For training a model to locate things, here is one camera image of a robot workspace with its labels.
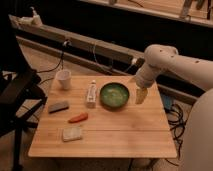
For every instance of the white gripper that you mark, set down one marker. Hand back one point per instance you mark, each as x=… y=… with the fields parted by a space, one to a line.
x=144 y=78

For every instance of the white plastic bottle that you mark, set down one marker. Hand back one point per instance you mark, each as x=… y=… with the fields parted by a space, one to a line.
x=91 y=95

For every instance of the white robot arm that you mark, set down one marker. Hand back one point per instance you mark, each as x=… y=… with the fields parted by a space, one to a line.
x=197 y=148

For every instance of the green ceramic bowl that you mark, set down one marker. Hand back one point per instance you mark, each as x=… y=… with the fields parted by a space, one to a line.
x=114 y=95

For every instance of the white spray bottle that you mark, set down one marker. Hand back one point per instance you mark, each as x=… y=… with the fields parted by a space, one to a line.
x=36 y=17

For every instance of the blue box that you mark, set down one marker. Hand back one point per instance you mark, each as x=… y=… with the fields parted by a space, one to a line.
x=167 y=101

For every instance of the long wooden beam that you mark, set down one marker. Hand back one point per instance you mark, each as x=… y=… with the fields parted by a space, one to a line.
x=96 y=47

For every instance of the orange toy carrot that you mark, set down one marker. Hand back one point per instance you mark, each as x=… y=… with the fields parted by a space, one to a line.
x=79 y=118

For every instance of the wooden table board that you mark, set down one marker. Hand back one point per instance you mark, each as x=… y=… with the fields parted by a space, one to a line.
x=135 y=131

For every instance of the white sponge block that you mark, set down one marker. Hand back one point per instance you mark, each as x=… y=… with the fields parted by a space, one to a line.
x=71 y=134

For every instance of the white paper cup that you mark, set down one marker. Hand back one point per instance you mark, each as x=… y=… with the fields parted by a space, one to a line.
x=64 y=78

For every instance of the grey rectangular block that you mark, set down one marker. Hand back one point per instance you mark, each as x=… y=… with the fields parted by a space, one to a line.
x=58 y=106

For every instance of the black chair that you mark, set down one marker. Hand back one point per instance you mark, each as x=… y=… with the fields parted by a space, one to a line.
x=19 y=89

